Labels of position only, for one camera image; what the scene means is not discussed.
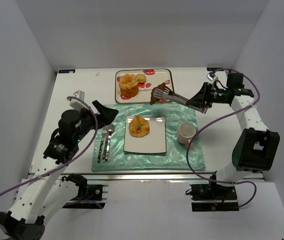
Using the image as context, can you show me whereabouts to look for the aluminium table edge rail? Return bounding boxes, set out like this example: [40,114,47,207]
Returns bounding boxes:
[19,171,222,186]

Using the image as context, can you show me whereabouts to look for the glazed ring bread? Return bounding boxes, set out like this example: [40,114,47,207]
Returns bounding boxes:
[129,116,150,138]

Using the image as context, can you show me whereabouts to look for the steel serving tongs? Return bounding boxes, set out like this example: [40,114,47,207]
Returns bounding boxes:
[154,86,207,114]

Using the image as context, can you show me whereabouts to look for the steel fork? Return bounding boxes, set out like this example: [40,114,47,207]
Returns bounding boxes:
[97,126,107,163]

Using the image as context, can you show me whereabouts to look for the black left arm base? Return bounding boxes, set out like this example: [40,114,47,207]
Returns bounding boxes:
[59,174,109,210]

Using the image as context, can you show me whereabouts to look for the white square plate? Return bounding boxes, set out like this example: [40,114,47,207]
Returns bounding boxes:
[124,116,167,154]

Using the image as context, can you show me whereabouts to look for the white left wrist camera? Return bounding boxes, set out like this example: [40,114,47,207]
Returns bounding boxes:
[67,90,86,111]

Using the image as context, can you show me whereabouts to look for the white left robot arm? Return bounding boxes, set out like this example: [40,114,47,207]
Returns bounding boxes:
[0,99,119,240]

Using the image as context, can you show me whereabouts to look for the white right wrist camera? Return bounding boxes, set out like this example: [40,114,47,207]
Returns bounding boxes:
[206,71,218,83]

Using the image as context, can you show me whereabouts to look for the steel spoon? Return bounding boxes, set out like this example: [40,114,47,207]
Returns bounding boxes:
[103,124,115,162]

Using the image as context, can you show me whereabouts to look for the pink ceramic mug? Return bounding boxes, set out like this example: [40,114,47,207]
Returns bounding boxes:
[177,122,196,146]

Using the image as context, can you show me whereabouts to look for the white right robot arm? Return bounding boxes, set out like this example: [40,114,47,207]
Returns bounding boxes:
[186,71,280,187]

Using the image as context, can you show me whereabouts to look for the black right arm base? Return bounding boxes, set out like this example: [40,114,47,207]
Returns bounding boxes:
[185,183,239,212]

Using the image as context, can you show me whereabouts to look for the brown chocolate croissant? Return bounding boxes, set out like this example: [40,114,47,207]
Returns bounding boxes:
[149,82,165,105]

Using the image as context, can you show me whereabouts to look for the tall orange muffin bread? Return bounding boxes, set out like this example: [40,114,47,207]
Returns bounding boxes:
[119,74,139,97]

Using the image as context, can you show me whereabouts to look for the green satin placemat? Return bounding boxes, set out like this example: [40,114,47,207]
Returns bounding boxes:
[91,103,205,172]

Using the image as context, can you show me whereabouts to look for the small round bun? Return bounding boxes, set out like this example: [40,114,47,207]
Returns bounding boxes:
[136,73,146,83]

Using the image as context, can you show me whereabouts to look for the steel table knife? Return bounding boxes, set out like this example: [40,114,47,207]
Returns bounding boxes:
[105,134,111,162]

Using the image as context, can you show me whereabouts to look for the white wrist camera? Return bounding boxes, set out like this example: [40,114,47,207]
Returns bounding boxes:
[67,90,86,111]
[206,71,218,83]

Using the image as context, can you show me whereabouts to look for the strawberry print tray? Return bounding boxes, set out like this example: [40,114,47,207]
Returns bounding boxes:
[115,68,174,104]

